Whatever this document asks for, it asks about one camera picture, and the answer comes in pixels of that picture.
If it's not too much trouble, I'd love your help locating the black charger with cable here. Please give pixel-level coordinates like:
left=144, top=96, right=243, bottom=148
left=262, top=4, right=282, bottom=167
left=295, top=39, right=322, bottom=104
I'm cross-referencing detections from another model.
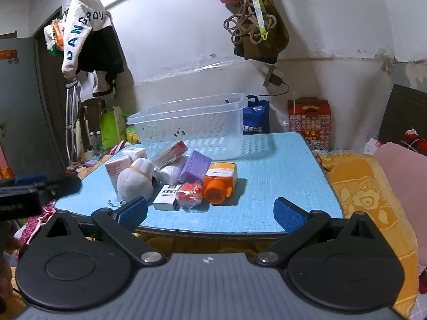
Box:
left=263, top=64, right=291, bottom=98

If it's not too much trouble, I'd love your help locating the green yellow tin box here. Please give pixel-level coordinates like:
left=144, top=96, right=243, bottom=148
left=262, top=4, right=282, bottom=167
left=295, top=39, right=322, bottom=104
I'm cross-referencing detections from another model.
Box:
left=126, top=125, right=140, bottom=144

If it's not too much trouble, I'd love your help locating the orange pill bottle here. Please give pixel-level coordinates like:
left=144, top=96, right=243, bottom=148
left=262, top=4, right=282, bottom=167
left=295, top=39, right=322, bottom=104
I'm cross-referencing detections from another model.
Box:
left=203, top=162, right=238, bottom=205

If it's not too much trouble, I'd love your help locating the person's left hand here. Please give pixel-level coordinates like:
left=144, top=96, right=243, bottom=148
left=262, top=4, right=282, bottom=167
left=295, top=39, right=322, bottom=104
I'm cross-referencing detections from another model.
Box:
left=0, top=235, right=21, bottom=301

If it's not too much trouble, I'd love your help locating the black hanging jacket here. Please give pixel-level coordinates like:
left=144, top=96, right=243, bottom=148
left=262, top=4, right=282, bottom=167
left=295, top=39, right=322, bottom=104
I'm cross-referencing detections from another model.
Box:
left=77, top=25, right=124, bottom=98

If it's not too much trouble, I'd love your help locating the pink pillow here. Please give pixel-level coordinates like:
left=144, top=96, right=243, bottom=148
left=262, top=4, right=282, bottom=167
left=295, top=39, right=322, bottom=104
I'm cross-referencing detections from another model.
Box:
left=374, top=142, right=427, bottom=271

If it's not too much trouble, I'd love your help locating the white Kent cigarette pack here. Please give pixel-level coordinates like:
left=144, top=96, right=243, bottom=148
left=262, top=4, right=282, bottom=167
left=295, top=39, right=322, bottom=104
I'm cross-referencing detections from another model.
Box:
left=153, top=184, right=181, bottom=211

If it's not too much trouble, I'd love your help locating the blue shopping bag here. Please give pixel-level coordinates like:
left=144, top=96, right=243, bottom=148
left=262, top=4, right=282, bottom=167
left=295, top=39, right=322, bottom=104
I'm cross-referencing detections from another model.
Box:
left=242, top=95, right=270, bottom=135

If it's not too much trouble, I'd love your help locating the purple box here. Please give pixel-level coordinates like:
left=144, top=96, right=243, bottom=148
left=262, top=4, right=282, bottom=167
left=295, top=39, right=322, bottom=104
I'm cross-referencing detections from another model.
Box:
left=179, top=150, right=212, bottom=184

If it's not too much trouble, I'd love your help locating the red ball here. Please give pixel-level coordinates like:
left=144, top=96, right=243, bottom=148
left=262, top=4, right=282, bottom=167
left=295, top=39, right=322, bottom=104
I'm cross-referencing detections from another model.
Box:
left=175, top=183, right=204, bottom=209

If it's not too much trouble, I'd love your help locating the translucent white plastic basket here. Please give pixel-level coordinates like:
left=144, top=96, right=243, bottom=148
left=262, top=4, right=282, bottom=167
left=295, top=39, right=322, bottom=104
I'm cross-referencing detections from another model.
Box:
left=127, top=93, right=247, bottom=160

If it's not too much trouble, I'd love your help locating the red patterned gift box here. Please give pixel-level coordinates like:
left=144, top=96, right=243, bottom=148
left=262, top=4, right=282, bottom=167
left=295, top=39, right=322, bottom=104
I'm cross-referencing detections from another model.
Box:
left=288, top=98, right=331, bottom=150

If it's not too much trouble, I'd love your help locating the yellow floral blanket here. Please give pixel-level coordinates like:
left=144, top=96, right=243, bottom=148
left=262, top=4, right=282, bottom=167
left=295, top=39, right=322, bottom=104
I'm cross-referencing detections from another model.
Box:
left=315, top=153, right=418, bottom=319

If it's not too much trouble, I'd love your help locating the white lettered hanging garment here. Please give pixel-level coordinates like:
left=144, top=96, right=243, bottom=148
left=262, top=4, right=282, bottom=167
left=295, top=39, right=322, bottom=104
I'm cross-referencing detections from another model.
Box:
left=62, top=0, right=112, bottom=79

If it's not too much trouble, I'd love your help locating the green paper bag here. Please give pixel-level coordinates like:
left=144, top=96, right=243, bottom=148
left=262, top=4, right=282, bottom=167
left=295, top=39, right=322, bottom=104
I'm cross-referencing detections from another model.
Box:
left=100, top=106, right=127, bottom=150

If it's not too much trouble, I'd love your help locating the yellow green lanyard strap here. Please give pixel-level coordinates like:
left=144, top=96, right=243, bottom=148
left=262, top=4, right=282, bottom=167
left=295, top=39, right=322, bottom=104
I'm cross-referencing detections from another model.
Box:
left=244, top=0, right=270, bottom=41

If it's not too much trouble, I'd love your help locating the pink white carton box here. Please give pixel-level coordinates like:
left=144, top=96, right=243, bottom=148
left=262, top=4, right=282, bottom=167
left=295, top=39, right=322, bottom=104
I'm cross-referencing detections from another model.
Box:
left=104, top=155, right=132, bottom=192

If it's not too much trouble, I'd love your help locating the red white cigarette box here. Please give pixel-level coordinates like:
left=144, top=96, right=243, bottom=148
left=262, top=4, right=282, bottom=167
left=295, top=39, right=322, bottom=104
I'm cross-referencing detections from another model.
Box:
left=153, top=141, right=187, bottom=169

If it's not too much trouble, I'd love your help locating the dark wooden headboard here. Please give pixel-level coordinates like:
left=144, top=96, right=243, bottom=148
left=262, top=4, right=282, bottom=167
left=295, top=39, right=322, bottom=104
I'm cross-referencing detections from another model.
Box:
left=378, top=85, right=427, bottom=144

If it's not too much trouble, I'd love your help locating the clear white packet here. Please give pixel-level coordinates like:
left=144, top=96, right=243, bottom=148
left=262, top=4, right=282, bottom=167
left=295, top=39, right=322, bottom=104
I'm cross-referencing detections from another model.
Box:
left=155, top=155, right=187, bottom=185

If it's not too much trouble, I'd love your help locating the grey door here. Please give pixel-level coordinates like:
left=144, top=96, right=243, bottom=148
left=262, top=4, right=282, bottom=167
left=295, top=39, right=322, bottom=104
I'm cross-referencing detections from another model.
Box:
left=1, top=38, right=62, bottom=178

